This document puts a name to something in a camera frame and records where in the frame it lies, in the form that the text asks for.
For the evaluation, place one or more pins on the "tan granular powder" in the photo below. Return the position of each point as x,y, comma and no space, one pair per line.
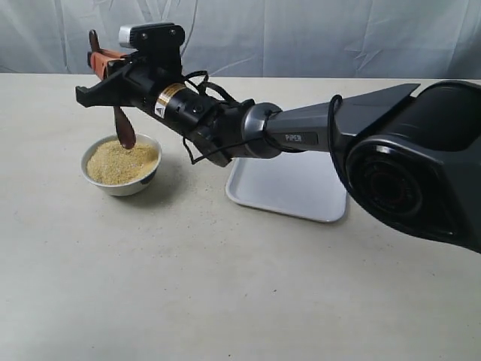
111,164

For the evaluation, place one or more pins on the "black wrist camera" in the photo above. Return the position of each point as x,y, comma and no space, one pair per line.
158,43

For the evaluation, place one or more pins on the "dark brown wooden spoon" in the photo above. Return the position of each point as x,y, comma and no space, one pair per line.
124,130

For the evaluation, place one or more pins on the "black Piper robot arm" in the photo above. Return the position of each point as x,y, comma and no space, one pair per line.
409,155

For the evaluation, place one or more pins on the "grey wrinkled backdrop curtain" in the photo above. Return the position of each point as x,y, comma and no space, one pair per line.
384,39

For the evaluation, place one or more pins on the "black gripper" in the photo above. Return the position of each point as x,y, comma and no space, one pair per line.
189,105

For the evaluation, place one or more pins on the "white rectangular plastic tray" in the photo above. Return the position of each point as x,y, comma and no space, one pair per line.
303,185

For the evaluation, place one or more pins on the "white ceramic bowl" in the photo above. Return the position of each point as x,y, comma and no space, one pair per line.
123,189

